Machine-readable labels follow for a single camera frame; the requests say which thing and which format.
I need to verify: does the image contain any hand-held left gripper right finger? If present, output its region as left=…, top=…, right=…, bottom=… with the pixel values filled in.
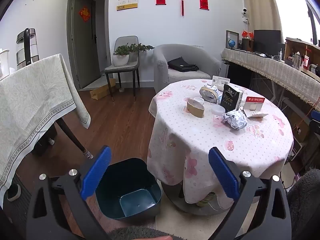
left=208, top=147, right=293, bottom=240

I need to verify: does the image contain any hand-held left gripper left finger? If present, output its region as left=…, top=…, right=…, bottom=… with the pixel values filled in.
left=25, top=145, right=112, bottom=240

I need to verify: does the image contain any dark teal trash bin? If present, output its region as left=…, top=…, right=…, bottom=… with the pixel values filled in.
left=95, top=157, right=162, bottom=222

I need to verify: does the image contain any clear plastic lid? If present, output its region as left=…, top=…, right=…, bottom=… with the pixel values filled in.
left=211, top=105, right=226, bottom=117

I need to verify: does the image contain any brown cardboard tape ring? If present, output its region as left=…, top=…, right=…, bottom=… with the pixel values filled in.
left=186, top=98, right=205, bottom=118

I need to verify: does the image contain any black tissue box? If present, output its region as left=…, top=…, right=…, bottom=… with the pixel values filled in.
left=220, top=84, right=244, bottom=112

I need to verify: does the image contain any red and white cup box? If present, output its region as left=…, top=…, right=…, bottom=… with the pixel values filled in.
left=242, top=96, right=269, bottom=118

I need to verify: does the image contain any round table with floral tablecloth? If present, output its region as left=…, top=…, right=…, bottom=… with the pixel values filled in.
left=146, top=79, right=294, bottom=215

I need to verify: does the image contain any beige rug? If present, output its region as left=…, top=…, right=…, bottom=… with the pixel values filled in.
left=154, top=211, right=234, bottom=240

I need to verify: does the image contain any flat cardboard box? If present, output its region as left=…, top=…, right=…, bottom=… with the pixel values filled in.
left=89, top=78, right=117, bottom=100

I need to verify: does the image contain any crumpled foil piece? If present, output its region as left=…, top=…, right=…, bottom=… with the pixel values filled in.
left=206, top=84, right=223, bottom=98

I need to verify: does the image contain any black and white shoe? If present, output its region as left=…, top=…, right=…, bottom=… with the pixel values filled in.
left=7, top=184, right=22, bottom=202

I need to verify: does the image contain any grey fleece clothing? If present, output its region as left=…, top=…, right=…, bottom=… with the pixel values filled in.
left=107, top=167, right=320, bottom=240

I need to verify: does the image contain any cardboard box under desk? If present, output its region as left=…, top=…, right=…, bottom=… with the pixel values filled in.
left=292, top=117, right=310, bottom=143

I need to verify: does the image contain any white card sign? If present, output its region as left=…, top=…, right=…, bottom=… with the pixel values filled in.
left=212, top=75, right=231, bottom=85

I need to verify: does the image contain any table with white patterned tablecloth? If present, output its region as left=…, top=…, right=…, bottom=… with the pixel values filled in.
left=0, top=53, right=91, bottom=200

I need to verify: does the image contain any long desk with fringed cloth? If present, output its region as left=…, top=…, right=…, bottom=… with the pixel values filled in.
left=221, top=48, right=320, bottom=110

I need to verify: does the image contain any grey armchair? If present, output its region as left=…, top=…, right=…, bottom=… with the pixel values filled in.
left=153, top=44, right=222, bottom=93

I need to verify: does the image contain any black bag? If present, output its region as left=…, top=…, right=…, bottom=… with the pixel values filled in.
left=167, top=57, right=199, bottom=72

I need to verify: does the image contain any grey dining chair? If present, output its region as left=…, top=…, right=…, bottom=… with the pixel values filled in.
left=104, top=36, right=141, bottom=102

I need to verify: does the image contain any potted green plant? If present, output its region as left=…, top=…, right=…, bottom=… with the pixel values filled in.
left=112, top=42, right=155, bottom=67

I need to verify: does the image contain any brown desk box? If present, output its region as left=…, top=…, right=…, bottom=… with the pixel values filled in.
left=241, top=38, right=254, bottom=51

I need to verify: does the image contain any grey door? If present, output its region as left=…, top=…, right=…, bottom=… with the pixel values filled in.
left=66, top=0, right=112, bottom=90

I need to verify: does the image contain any black monitor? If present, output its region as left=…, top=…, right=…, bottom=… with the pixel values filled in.
left=253, top=29, right=282, bottom=54

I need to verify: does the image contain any wooden desk shelf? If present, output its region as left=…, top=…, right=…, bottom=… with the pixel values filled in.
left=284, top=37, right=320, bottom=82

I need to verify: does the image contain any white pitcher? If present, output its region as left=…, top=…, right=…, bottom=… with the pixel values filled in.
left=0, top=49, right=11, bottom=80

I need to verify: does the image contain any glass electric kettle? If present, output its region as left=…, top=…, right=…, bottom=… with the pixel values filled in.
left=16, top=28, right=40, bottom=70

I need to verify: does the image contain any red door decoration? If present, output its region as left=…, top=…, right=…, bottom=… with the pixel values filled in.
left=79, top=7, right=91, bottom=22

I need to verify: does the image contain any picture frame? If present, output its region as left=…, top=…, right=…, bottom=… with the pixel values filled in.
left=225, top=30, right=242, bottom=50

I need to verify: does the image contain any white security camera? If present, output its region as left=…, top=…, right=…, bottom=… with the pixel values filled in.
left=241, top=6, right=250, bottom=24

